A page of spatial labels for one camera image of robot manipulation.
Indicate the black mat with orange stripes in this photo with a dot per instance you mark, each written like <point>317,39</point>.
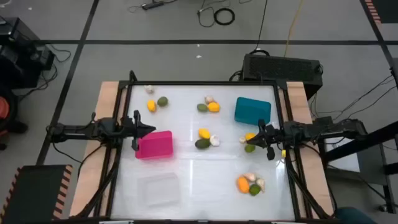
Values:
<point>387,9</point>
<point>34,196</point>

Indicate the black equipment stack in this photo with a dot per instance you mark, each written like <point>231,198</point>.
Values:
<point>18,56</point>

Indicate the light wooden table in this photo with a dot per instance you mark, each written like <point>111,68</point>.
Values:
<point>107,91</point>

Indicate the green lime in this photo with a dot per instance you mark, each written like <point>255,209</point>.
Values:
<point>254,189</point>

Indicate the black perforated computer case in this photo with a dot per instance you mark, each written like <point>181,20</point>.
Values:
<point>280,68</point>

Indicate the orange and black round device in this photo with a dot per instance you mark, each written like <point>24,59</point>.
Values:
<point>3,109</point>

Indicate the black power strip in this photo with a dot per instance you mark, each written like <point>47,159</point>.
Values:
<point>152,5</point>

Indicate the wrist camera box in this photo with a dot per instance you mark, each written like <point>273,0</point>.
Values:
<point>270,154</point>
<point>136,115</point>

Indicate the small yellow tag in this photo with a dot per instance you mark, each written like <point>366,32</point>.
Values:
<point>283,153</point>

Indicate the small white garlic bulb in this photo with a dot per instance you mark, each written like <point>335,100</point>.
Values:
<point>242,139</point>

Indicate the pink plastic basket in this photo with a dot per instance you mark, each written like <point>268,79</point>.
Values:
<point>155,145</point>

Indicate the white paper sheet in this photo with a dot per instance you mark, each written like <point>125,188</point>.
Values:
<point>343,165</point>

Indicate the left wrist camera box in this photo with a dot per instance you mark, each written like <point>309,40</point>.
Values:
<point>136,115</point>

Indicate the clear plastic bin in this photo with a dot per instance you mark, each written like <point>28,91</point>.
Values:
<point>158,189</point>

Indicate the black metal table frame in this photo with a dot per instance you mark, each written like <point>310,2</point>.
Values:
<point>202,83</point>

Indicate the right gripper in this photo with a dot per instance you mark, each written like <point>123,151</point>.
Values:
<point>272,135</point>

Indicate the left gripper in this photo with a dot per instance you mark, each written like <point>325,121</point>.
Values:
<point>130,128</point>

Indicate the yellow lemon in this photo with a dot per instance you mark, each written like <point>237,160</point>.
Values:
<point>151,105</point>
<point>214,107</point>
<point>250,136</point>
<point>204,133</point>

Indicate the dark teal rounded object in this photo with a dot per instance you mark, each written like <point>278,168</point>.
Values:
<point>354,216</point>

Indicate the black metal stand frame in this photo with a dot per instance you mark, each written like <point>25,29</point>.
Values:
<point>376,137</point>

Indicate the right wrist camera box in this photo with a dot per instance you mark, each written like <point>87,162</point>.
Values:
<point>270,154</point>

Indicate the black power adapter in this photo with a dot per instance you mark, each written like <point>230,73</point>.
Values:
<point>323,121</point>

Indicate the teal plastic basket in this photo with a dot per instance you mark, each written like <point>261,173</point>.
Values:
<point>252,110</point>

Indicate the orange toy fruit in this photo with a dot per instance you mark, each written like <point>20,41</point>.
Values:
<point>243,184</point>

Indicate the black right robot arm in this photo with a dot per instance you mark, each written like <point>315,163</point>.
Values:
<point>326,132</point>

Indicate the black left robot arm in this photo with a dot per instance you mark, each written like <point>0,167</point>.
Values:
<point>81,130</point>

